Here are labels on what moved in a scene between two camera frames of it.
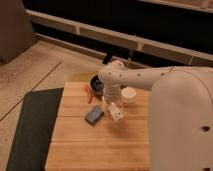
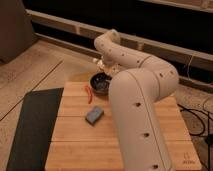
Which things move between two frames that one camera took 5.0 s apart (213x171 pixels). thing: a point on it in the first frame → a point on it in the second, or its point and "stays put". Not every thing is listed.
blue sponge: (93, 116) stays put
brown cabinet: (17, 29) stays put
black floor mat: (35, 128) stays put
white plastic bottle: (111, 110) → (101, 65)
